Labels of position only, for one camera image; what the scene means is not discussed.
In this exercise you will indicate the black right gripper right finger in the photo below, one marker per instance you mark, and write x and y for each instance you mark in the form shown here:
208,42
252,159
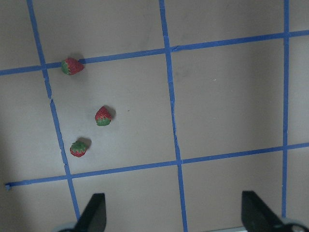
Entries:
256,216

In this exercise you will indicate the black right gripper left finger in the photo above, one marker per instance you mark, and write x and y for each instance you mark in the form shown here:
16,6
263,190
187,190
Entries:
93,218

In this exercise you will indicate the red strawberry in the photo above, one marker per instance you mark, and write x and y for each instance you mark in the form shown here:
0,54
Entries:
78,149
103,117
71,66

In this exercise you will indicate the red strawberry on tape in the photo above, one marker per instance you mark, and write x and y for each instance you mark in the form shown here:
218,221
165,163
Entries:
71,66

